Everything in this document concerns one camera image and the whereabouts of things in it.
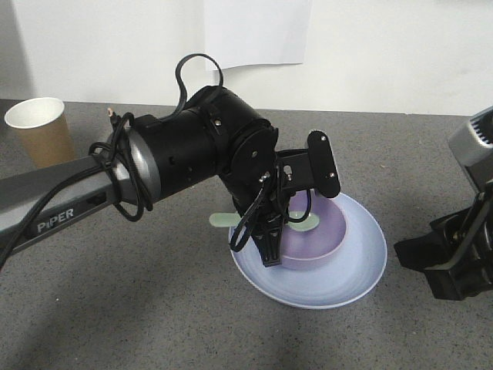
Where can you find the brown paper cup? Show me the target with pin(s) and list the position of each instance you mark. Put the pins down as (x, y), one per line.
(41, 125)

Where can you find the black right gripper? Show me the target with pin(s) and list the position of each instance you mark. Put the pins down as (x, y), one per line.
(465, 273)

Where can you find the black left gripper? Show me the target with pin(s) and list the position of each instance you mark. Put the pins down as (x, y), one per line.
(269, 210)

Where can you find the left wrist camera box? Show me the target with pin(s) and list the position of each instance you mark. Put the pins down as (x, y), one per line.
(322, 164)

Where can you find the light blue plastic plate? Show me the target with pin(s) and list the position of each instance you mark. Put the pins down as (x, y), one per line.
(351, 272)

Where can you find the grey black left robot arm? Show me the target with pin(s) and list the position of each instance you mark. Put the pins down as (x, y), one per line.
(147, 159)

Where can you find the pale green plastic spoon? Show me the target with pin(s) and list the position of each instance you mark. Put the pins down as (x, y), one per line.
(232, 220)

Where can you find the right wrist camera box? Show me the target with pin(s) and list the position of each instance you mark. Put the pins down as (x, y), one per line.
(471, 146)

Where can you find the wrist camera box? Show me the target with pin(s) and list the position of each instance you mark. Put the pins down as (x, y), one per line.
(322, 164)
(471, 146)

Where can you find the lilac plastic bowl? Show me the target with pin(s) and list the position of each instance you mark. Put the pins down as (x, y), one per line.
(309, 244)

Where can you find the white paper sheet on wall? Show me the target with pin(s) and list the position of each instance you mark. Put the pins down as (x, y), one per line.
(255, 33)

